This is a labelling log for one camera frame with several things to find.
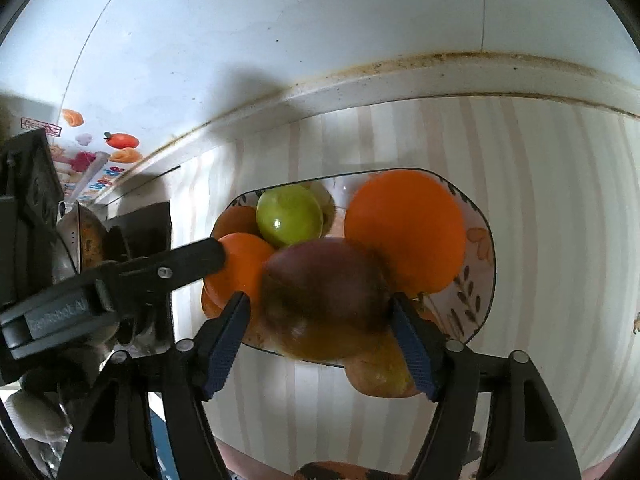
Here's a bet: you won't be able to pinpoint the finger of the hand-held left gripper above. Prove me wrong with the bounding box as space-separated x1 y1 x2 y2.
96 237 227 319

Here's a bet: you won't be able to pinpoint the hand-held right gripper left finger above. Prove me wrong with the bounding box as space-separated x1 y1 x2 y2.
59 291 251 480

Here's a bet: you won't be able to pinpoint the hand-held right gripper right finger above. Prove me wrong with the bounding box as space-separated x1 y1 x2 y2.
391 294 582 480

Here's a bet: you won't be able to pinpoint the small orange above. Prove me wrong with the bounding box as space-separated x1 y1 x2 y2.
204 232 277 311
201 285 223 320

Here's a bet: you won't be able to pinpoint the patterned white oval plate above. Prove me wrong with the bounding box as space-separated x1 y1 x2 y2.
202 167 497 368

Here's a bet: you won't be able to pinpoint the large orange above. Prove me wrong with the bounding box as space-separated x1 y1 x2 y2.
344 170 467 295

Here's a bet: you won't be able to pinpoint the green apple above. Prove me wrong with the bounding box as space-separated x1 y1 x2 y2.
256 185 324 248
305 180 337 238

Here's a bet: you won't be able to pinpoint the black induction cooktop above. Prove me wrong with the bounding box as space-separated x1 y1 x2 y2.
107 201 173 356

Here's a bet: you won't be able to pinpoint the steel wok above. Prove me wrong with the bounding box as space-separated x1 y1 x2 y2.
56 205 108 271

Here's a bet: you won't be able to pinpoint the blue cabinet door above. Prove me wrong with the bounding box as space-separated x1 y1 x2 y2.
147 392 173 480

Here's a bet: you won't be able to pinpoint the cat-shaped mat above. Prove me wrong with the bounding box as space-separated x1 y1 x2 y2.
294 461 401 480

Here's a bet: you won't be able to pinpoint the white mug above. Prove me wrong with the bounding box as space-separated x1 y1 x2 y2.
7 389 68 442

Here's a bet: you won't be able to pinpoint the striped pink tablecloth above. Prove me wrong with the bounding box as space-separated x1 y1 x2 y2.
170 92 640 480

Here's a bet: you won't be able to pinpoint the colourful wall stickers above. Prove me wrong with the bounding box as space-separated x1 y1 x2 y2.
20 108 140 201

